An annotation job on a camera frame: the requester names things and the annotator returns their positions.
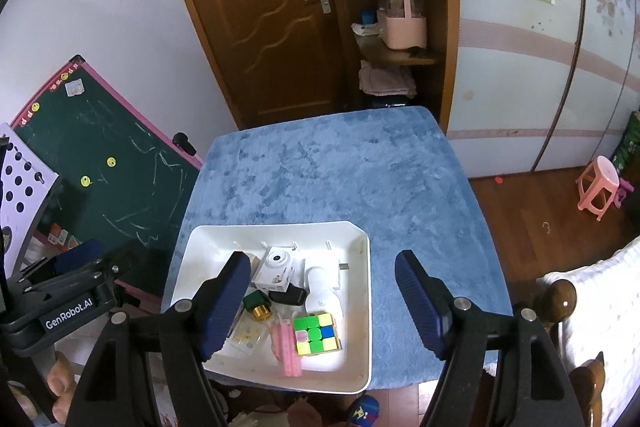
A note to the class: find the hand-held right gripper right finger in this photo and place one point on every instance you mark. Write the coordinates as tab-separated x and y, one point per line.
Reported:
420	302

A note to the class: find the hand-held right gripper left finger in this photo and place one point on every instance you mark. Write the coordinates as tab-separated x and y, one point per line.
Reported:
225	302

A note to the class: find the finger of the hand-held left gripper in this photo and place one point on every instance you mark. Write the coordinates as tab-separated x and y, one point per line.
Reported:
135	262
80	254

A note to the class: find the perfume bottle green cap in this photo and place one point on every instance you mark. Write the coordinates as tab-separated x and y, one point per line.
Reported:
250	334
256	302

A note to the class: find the beige block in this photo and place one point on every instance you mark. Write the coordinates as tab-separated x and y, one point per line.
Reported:
255	263

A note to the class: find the white plastic tray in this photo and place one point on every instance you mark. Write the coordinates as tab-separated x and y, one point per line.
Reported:
357	307

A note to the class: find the small black device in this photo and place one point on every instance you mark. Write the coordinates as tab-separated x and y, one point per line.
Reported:
287	296

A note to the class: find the white toy camera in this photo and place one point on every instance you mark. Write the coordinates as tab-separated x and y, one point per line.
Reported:
277	267

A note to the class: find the pink rectangular case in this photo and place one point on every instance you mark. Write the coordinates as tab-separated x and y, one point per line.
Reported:
287	352

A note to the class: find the white charger adapter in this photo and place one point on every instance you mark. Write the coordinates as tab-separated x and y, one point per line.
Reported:
342	277

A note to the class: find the colourful puzzle cube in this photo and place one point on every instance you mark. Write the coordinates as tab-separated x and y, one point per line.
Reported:
315	332

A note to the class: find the white plastic dispenser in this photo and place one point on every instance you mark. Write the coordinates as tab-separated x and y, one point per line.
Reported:
320	294

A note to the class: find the person's left hand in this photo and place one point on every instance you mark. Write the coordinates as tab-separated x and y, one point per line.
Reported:
62	382

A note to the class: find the picture card set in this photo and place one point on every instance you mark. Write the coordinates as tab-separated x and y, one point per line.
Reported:
62	238

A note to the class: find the pink framed chalkboard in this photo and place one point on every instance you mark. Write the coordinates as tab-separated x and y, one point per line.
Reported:
125	187

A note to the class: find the white perforated board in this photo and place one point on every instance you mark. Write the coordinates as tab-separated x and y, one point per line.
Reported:
25	187

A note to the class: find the blue slipper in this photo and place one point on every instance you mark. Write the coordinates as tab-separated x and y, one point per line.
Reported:
362	412

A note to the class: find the black knob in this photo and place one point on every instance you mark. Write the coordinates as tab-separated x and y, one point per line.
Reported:
183	143

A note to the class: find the blue plush tablecloth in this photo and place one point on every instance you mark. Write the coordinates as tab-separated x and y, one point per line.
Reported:
350	167

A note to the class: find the white sticker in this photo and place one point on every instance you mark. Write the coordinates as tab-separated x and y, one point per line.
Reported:
75	88

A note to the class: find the white quilt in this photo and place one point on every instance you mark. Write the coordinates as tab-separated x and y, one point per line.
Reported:
610	287

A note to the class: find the pink plastic stool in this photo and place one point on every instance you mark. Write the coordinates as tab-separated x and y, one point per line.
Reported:
597	187

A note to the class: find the pink folded cloth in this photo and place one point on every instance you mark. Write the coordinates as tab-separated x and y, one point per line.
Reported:
385	79

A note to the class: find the flowered sliding wardrobe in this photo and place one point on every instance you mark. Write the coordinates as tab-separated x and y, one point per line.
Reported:
525	82

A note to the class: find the brown wooden door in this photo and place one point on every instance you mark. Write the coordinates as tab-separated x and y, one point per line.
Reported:
250	32

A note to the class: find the green bag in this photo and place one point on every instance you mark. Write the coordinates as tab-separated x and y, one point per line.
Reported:
631	142

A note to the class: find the pink basket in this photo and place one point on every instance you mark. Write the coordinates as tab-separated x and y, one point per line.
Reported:
405	32

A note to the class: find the wooden corner shelf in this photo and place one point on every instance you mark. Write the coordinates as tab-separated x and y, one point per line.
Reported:
445	32

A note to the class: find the white papers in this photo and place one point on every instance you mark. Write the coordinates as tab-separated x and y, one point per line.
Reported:
367	30

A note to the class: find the blue cup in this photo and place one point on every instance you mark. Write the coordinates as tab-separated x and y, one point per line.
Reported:
368	17

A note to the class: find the wooden bed post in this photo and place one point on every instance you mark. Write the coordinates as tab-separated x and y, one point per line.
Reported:
557	302

